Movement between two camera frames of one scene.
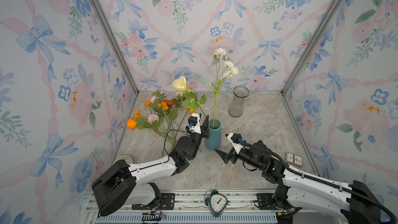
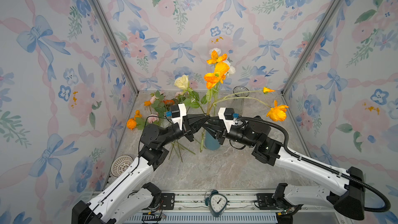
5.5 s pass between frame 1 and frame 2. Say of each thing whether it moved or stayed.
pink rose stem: stayed
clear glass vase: stayed
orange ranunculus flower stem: stayed
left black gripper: moved
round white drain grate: stayed
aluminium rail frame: stayed
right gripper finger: moved
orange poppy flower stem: moved
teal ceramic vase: stayed
